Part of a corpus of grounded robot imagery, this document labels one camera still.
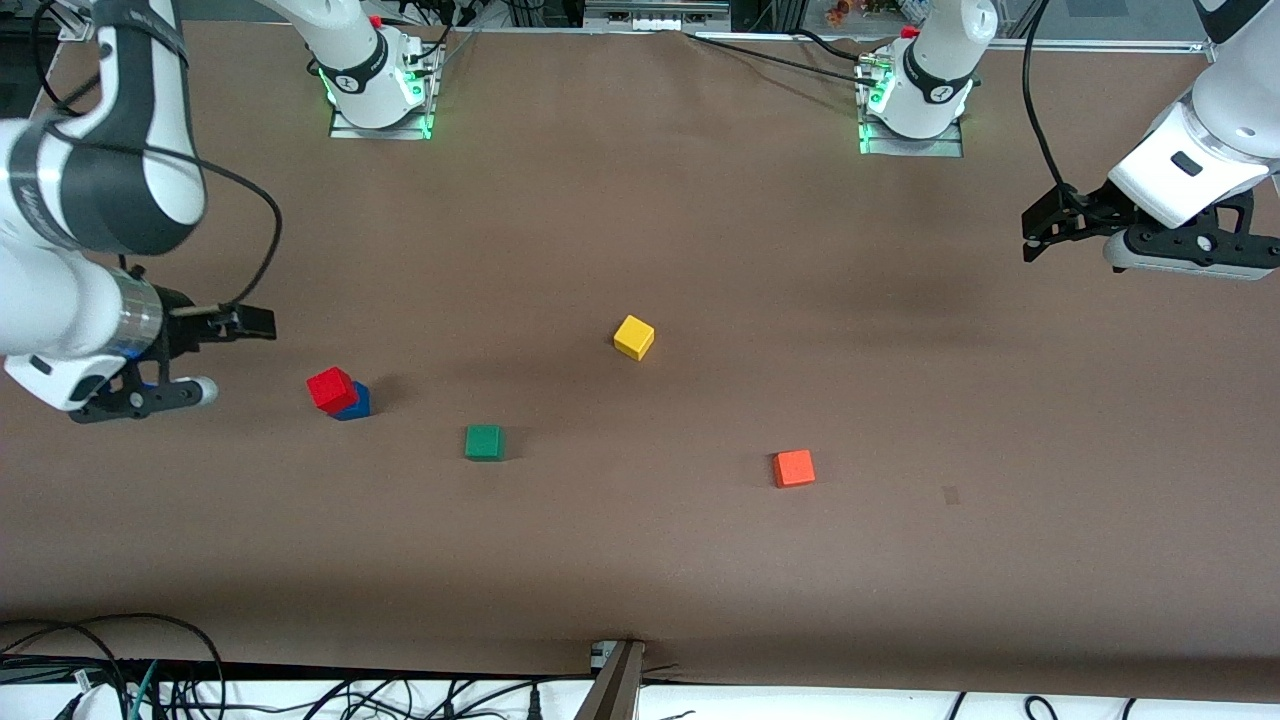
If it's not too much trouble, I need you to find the brown support beam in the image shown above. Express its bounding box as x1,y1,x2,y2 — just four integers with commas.
575,640,646,720

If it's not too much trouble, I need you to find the orange wooden block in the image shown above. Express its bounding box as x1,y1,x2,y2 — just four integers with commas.
772,449,817,490

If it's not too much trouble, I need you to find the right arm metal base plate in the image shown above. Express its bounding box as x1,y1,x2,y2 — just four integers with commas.
328,40,441,141

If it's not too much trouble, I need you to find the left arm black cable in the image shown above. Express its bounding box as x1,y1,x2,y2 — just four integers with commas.
1020,0,1076,196

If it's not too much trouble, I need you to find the yellow wooden block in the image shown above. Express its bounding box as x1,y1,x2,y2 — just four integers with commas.
613,314,657,362

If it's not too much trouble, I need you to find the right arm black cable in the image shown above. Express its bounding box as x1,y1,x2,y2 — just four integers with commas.
28,0,284,311

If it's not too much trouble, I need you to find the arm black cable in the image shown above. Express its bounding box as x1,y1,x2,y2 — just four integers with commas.
1020,0,1076,196
28,0,284,311

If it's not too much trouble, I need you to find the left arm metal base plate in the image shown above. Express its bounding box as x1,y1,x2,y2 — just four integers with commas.
857,60,967,159

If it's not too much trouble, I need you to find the brown table cover sheet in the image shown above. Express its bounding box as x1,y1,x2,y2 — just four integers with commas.
0,22,1280,701

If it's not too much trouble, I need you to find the grey network switch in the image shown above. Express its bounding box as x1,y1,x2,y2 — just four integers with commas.
583,0,731,31

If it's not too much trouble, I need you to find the red wooden block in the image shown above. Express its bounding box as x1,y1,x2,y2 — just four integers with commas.
306,366,359,415

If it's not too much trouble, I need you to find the aluminium frame rail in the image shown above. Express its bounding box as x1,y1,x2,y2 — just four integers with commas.
1030,38,1216,53

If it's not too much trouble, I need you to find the green cable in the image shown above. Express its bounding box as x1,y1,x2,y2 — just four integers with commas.
130,660,161,720

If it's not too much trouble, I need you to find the blue wooden block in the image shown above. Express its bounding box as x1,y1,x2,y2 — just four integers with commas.
330,380,373,423

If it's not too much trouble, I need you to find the right arm black strap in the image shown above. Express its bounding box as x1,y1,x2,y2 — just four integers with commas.
118,10,191,66

